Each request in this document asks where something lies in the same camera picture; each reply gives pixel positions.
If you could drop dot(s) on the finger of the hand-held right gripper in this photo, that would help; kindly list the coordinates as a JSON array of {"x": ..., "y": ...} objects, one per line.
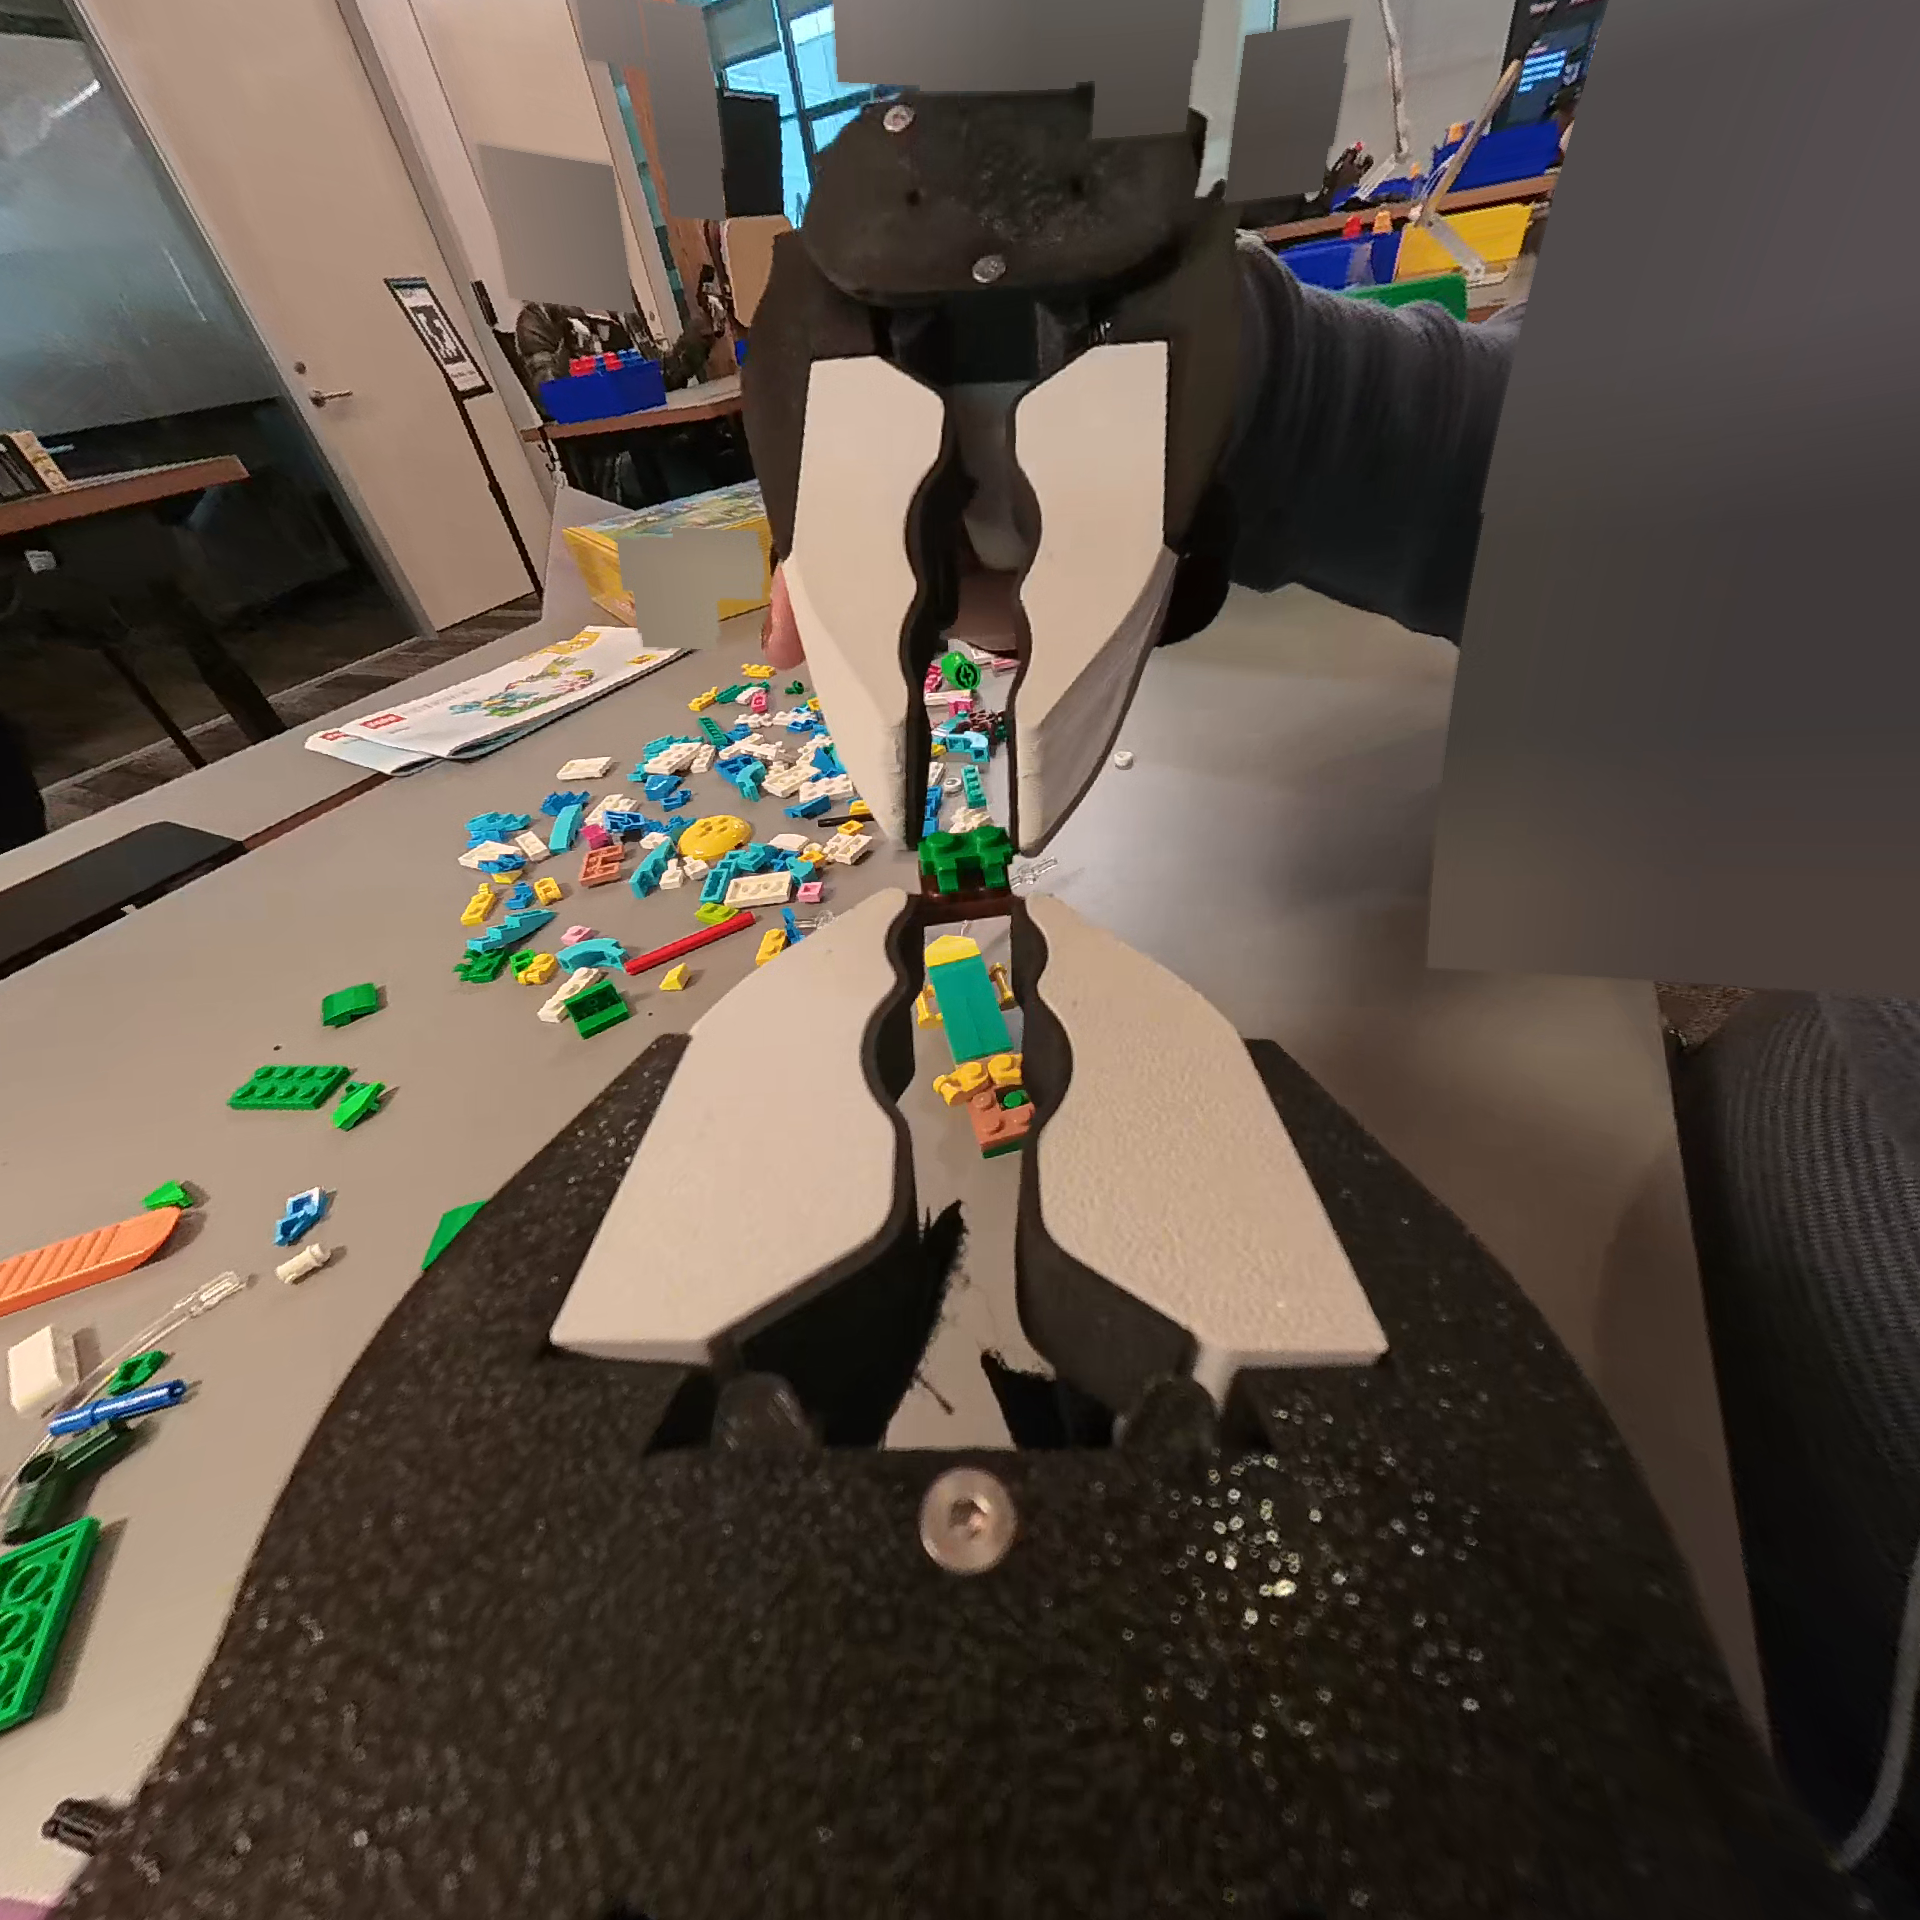
[
  {"x": 855, "y": 540},
  {"x": 1103, "y": 523}
]

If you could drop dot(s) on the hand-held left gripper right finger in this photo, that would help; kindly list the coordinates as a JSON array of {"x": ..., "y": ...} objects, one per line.
[{"x": 1184, "y": 1154}]

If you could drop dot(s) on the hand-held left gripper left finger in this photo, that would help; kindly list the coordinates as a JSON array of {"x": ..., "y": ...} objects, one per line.
[{"x": 750, "y": 1142}]

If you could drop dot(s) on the brown toy brick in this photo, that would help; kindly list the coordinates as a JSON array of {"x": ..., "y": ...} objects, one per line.
[{"x": 960, "y": 896}]

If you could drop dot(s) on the small green toy piece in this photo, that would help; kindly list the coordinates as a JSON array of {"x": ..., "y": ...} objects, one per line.
[{"x": 966, "y": 858}]

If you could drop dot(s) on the grey desk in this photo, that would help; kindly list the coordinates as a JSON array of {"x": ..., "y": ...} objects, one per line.
[{"x": 1276, "y": 902}]

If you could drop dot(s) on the person's right hand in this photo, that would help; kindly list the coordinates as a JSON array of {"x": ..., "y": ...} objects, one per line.
[{"x": 993, "y": 608}]

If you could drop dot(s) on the brown table with bins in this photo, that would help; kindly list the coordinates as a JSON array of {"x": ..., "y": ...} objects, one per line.
[{"x": 661, "y": 411}]

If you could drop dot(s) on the teal toy brick build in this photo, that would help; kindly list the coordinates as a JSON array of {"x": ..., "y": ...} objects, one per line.
[{"x": 967, "y": 1004}]

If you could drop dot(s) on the yellow toy set box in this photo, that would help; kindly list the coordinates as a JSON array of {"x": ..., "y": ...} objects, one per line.
[{"x": 592, "y": 559}]

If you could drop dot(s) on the blue bin with bricks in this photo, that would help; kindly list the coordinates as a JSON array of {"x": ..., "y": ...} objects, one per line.
[{"x": 599, "y": 394}]

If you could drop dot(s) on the pile of colourful toy bricks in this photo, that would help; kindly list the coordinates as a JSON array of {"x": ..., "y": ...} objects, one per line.
[{"x": 714, "y": 835}]

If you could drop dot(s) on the green flat wedge plate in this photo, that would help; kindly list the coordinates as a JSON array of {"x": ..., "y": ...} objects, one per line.
[{"x": 453, "y": 1238}]

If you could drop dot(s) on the blue storage bin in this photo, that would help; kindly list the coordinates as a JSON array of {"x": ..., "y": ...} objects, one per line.
[
  {"x": 1320, "y": 264},
  {"x": 1501, "y": 150}
]

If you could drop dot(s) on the green sloped toy piece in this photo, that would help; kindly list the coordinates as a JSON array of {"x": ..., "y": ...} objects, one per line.
[{"x": 357, "y": 1106}]

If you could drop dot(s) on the instruction booklet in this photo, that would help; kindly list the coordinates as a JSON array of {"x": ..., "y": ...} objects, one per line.
[{"x": 495, "y": 704}]

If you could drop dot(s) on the green curved toy piece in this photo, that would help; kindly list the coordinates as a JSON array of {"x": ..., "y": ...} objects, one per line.
[{"x": 350, "y": 1004}]

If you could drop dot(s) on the blue clip toy piece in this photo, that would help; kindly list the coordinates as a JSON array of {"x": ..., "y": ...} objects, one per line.
[{"x": 301, "y": 1215}]

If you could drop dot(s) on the green studded toy plate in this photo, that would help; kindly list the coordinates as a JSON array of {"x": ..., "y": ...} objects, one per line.
[{"x": 289, "y": 1086}]

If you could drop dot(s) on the white cylinder toy piece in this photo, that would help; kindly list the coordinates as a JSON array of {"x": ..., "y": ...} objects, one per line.
[{"x": 301, "y": 1263}]

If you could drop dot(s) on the black sign stand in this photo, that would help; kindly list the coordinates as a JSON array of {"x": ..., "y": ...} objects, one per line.
[{"x": 436, "y": 329}]

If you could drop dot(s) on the yellow storage bin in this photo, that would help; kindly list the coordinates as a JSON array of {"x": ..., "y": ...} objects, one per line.
[{"x": 1478, "y": 240}]

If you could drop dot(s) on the clear antenna toy piece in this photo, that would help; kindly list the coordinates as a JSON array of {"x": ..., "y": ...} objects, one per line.
[{"x": 202, "y": 1298}]

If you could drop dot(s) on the white door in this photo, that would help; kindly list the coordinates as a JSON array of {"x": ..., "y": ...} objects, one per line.
[{"x": 301, "y": 225}]

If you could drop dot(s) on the person's leg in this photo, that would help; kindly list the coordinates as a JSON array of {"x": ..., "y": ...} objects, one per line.
[{"x": 1816, "y": 1275}]

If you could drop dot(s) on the orange brick separator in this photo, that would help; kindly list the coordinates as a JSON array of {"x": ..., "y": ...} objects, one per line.
[{"x": 90, "y": 1259}]

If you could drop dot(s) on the blue toy rod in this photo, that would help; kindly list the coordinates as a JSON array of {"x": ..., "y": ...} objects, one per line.
[{"x": 119, "y": 1406}]

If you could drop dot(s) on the brown wooden table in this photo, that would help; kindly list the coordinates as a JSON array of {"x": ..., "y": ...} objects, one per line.
[{"x": 119, "y": 487}]

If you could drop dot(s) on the white toy brick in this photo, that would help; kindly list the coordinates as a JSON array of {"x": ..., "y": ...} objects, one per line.
[{"x": 41, "y": 1370}]

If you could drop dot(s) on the dark green connector piece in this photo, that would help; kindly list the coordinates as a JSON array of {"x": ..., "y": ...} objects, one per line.
[{"x": 66, "y": 1478}]

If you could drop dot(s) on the green plate with holes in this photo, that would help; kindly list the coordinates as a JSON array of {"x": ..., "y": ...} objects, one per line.
[{"x": 44, "y": 1627}]

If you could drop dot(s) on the wall screen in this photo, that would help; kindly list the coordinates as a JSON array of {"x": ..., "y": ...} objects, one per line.
[{"x": 1545, "y": 67}]

